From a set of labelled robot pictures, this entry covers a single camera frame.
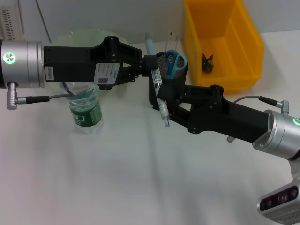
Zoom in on yellow plastic bin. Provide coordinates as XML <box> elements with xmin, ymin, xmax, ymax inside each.
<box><xmin>183</xmin><ymin>0</ymin><xmax>265</xmax><ymax>94</ymax></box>

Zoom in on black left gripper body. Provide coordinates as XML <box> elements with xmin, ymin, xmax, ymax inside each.
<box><xmin>43</xmin><ymin>36</ymin><xmax>123</xmax><ymax>91</ymax></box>

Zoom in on green plastic wrapper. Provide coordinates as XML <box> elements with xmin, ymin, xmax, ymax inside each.
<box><xmin>201</xmin><ymin>52</ymin><xmax>214</xmax><ymax>73</ymax></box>

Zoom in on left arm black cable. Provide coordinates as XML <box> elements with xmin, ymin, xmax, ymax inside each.
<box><xmin>6</xmin><ymin>82</ymin><xmax>75</xmax><ymax>110</ymax></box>

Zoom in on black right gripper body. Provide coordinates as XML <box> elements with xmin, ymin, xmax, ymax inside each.
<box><xmin>187</xmin><ymin>85</ymin><xmax>273</xmax><ymax>143</ymax></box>

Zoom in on black mesh pen cup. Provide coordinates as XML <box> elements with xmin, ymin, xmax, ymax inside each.
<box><xmin>147</xmin><ymin>52</ymin><xmax>189</xmax><ymax>111</ymax></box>

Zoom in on blue scissors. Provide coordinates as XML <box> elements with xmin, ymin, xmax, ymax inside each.
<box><xmin>165</xmin><ymin>49</ymin><xmax>186</xmax><ymax>80</ymax></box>

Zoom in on clear plastic ruler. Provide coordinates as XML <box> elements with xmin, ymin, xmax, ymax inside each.
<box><xmin>165</xmin><ymin>30</ymin><xmax>179</xmax><ymax>53</ymax></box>

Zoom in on translucent green fruit bowl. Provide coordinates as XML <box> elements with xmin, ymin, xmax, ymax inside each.
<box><xmin>55</xmin><ymin>28</ymin><xmax>136</xmax><ymax>94</ymax></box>

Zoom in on clear green-label water bottle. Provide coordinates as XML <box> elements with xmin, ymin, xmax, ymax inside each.
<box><xmin>61</xmin><ymin>82</ymin><xmax>104</xmax><ymax>135</ymax></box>

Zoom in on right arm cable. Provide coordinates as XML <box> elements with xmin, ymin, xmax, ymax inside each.
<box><xmin>233</xmin><ymin>95</ymin><xmax>291</xmax><ymax>115</ymax></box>

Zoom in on grey clear ballpoint pen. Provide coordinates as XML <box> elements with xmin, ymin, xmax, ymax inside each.
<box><xmin>145</xmin><ymin>32</ymin><xmax>170</xmax><ymax>128</ymax></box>

